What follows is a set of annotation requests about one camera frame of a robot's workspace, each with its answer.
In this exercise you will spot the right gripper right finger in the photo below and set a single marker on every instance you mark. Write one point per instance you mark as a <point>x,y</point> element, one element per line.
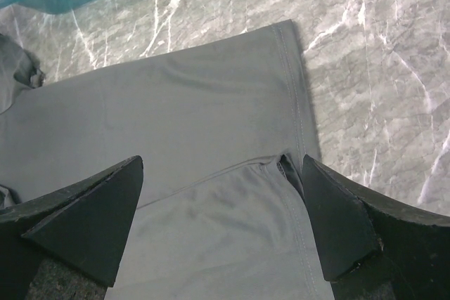
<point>371,246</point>

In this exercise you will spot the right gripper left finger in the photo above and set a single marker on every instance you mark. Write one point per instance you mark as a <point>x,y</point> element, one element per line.
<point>68,244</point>

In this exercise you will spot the grey t shirt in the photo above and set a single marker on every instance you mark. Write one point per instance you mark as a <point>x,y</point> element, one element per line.
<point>222,130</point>

